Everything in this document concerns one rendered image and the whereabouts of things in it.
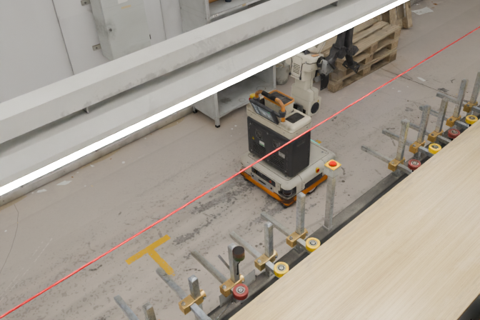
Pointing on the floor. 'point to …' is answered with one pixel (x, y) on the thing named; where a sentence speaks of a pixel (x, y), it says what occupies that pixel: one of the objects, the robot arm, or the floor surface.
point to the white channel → (184, 49)
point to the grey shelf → (226, 96)
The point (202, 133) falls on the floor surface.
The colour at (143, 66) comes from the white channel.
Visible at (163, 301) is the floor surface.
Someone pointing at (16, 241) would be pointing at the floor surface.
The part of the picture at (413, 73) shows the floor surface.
